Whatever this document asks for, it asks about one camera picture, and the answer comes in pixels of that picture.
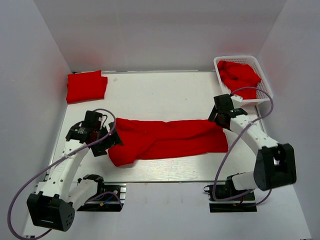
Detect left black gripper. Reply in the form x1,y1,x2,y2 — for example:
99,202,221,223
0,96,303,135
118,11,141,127
91,121,124,157

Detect red t shirt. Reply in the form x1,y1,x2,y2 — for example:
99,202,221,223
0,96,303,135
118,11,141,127
108,118,229,167
66,70,108,104

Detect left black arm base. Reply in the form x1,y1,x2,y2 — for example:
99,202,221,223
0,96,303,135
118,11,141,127
77,174,127,212

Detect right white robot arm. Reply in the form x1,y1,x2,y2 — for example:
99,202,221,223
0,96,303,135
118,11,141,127
208,94,297,200

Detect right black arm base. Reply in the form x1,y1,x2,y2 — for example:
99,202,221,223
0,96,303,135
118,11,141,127
203,176,257,213

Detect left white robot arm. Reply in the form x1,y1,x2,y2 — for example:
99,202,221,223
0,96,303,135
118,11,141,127
26,108,122,232

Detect red shirts in basket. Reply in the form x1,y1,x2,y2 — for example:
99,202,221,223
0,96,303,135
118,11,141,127
217,60,261,92

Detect white plastic basket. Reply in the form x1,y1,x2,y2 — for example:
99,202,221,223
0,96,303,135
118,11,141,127
213,55,273,106

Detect folded red t shirt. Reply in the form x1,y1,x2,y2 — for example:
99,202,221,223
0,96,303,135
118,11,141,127
66,70,108,104

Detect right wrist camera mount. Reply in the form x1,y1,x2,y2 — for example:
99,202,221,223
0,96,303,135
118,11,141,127
230,95,243,108

